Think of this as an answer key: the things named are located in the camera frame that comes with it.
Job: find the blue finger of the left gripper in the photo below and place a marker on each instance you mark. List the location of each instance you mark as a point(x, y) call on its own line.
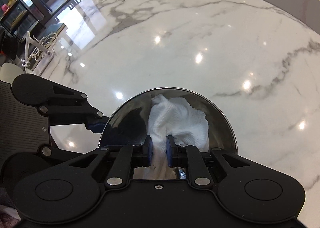
point(96, 127)

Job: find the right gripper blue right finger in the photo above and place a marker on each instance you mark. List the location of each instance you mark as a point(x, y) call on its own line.
point(171, 151)

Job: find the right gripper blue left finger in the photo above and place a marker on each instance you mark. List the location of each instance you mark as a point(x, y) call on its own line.
point(147, 151)

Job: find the white paper towel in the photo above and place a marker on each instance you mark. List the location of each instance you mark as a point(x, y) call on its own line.
point(176, 117)

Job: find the blue steel bowl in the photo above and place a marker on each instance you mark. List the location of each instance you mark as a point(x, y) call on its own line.
point(128, 125)

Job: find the white folding rack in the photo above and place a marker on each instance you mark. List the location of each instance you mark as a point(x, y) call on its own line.
point(38, 53)

